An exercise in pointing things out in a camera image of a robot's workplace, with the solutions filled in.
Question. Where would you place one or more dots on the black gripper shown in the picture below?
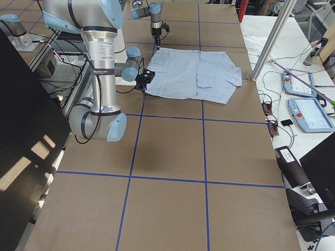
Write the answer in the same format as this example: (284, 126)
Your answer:
(156, 32)
(140, 84)

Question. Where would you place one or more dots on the light blue button-up shirt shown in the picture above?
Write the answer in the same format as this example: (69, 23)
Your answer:
(184, 74)

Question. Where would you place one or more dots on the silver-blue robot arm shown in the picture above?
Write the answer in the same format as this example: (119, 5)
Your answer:
(98, 22)
(153, 11)

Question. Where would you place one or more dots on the red cylinder tube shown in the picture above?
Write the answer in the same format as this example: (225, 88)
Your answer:
(242, 10)

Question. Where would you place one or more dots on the black panel board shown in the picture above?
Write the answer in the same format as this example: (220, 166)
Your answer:
(33, 132)

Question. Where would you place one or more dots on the upper blue teach pendant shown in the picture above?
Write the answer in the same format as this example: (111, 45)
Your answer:
(293, 86)

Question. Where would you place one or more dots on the blue teach pendant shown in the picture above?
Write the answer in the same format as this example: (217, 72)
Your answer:
(293, 86)
(310, 115)

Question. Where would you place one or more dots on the lower blue teach pendant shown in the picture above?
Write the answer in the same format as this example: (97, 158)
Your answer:
(310, 115)

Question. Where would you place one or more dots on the black cardboard tube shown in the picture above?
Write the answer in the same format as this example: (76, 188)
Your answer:
(290, 167)

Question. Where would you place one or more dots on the metal reacher grabber stick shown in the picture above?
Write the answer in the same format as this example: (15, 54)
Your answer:
(302, 81)

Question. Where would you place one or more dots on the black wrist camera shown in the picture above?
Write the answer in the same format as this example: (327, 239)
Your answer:
(147, 76)
(166, 27)

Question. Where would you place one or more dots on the aluminium frame post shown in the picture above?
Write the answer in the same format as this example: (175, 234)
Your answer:
(272, 38)

